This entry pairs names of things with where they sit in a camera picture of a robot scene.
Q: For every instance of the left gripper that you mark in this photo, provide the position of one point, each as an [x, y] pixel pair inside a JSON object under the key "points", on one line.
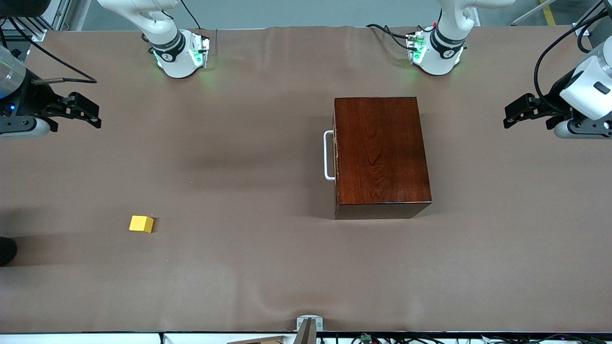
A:
{"points": [[551, 103]]}

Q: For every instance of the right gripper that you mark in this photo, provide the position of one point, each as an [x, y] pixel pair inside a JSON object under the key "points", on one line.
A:
{"points": [[34, 102]]}

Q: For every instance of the yellow block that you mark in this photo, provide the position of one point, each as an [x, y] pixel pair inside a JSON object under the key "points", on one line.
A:
{"points": [[141, 223]]}

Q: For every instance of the yellow floor tape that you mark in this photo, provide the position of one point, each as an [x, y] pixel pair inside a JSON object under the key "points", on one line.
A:
{"points": [[549, 13]]}

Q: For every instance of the dark red wooden cabinet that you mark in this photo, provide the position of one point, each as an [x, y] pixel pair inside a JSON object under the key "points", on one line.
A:
{"points": [[382, 153]]}

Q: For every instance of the black round object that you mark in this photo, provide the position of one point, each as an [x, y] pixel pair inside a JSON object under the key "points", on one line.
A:
{"points": [[5, 251]]}

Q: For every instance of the brown table mat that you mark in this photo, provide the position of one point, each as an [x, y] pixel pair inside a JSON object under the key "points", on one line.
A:
{"points": [[239, 267]]}

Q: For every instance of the light wooden board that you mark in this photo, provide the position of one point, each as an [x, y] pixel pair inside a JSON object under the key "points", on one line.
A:
{"points": [[263, 340]]}

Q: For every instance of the aluminium frame rail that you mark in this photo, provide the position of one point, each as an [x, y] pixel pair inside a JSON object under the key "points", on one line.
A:
{"points": [[579, 31], [60, 14]]}

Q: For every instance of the grey metal bracket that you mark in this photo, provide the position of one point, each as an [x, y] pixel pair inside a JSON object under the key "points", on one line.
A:
{"points": [[309, 329]]}

